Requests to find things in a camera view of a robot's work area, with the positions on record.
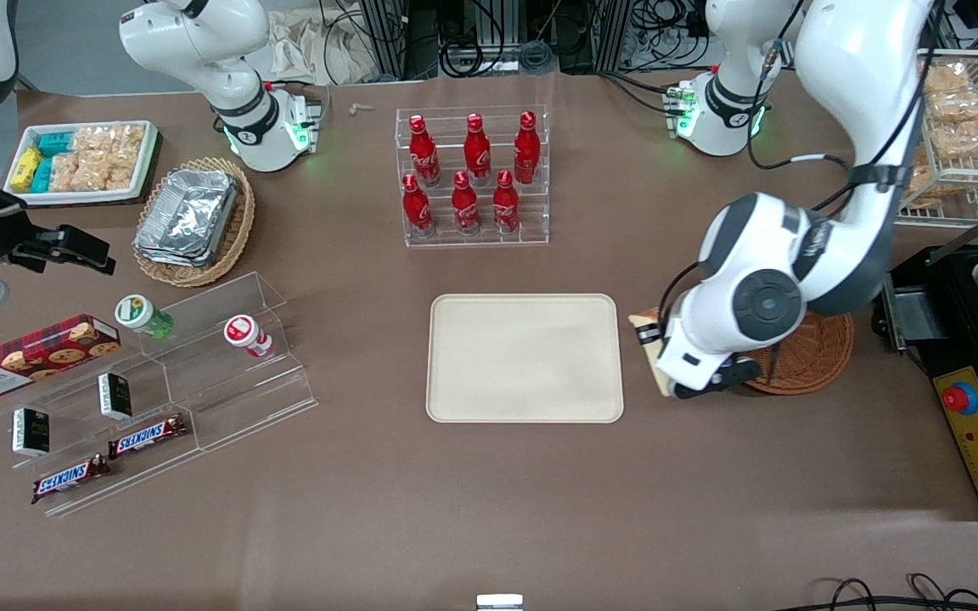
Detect red cola bottle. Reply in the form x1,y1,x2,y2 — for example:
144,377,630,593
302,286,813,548
408,115,441,188
464,112,492,186
402,173,434,237
514,110,540,185
492,170,520,234
452,171,481,235

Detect yellow snack pack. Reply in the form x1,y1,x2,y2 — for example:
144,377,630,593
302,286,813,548
10,146,42,193

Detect clear acrylic bottle rack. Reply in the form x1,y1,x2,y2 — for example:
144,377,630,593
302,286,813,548
395,104,551,249

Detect white wire rack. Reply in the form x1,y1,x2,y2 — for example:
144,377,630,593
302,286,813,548
895,48,978,228

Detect green capped drink bottle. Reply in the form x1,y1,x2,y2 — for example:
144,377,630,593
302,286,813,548
115,294,175,340

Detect beige rectangular tray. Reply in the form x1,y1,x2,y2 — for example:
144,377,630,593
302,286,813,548
426,294,625,423

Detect clear fried snack bag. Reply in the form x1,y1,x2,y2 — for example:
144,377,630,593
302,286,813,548
924,61,975,96
905,165,967,206
929,119,978,162
926,90,978,125

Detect white rectangular snack tray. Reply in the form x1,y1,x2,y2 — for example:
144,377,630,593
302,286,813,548
3,121,159,207

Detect stacked aluminium foil trays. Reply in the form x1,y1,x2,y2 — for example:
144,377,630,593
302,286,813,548
133,168,241,268

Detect clear rice cracker bag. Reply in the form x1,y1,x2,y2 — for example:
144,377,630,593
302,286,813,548
79,153,142,191
49,153,82,193
73,126,146,157

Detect clear acrylic stepped shelf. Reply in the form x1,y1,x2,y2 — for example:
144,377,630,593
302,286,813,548
0,272,320,519

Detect beige cloth bag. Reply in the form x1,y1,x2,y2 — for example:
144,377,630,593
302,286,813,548
267,8,381,86

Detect brown round wicker basket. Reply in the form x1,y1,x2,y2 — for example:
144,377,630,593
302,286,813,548
742,310,854,396

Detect black appliance with metal tray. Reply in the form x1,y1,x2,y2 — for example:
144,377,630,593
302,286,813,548
871,242,978,383

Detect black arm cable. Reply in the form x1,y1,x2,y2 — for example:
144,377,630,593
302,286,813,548
746,0,936,213

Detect coiled black cable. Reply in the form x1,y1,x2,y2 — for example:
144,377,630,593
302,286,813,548
441,38,555,76

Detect light oval wicker basket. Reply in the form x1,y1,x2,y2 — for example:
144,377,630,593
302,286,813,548
132,156,256,289

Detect small black box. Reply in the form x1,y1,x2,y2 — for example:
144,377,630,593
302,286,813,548
98,373,133,421
12,407,51,457

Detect snickers chocolate bar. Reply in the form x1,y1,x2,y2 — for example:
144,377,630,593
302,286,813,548
107,414,188,460
31,454,112,505

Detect triangular sandwich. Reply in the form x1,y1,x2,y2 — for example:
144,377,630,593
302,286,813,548
628,311,671,400

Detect red capped drink bottle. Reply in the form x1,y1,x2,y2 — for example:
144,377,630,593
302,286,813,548
223,315,273,360

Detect black floor cables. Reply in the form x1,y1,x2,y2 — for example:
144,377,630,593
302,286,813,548
795,573,978,611

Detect red tartan cookie box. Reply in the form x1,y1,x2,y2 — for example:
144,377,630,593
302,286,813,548
0,314,122,401

